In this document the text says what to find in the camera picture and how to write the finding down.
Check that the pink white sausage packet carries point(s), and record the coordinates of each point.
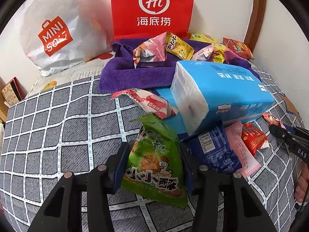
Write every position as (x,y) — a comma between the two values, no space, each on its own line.
(149,102)

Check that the pink triangular snack bag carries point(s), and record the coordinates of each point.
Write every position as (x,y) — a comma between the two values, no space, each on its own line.
(151,53)

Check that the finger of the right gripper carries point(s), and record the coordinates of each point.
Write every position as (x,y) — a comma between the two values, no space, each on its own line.
(297,145)
(298,131)

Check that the red festive snack packet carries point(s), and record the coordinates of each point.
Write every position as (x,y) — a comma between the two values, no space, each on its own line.
(254,138)

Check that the blue snack packet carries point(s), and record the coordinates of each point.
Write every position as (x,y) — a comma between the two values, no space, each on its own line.
(212,148)

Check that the printed newspaper sheet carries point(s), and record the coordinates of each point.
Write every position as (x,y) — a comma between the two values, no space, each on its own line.
(83,70)

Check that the green chicken snack bag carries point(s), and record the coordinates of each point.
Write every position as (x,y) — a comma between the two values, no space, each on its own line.
(154,168)

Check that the red Haidilao paper bag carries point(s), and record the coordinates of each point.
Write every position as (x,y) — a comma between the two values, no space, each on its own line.
(149,18)

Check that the blue tissue pack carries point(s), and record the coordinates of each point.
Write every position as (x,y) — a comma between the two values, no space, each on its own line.
(207,92)

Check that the pink yellow chips bag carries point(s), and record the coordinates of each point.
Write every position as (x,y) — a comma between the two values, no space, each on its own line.
(213,52)

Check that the person right hand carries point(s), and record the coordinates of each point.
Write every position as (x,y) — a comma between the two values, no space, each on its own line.
(302,183)

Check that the yellow triangular snack bag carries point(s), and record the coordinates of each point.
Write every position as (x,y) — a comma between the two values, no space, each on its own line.
(178,47)

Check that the pale pink snack packet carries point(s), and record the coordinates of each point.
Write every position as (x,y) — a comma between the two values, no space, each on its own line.
(249,164)

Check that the yellow Lays chips bag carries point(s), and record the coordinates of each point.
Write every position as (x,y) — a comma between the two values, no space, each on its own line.
(199,36)

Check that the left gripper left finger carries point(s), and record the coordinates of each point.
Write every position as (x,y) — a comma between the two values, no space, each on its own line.
(117,165)

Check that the brown patterned book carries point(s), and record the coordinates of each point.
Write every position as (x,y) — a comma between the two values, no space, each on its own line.
(12,92)

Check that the orange Lays chips bag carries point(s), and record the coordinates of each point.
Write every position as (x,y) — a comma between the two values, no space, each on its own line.
(239,48)

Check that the purple towel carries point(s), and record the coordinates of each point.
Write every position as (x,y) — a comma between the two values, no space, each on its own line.
(120,73)

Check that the brown wooden door frame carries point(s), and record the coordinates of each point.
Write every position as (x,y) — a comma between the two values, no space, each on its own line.
(255,23)

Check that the grey checkered tablecloth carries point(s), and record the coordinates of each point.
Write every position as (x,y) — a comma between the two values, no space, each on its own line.
(74,127)

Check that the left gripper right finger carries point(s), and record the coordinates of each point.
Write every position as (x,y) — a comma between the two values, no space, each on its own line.
(190,170)

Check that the white Miniso plastic bag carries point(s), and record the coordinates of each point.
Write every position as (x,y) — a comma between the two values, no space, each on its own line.
(59,34)

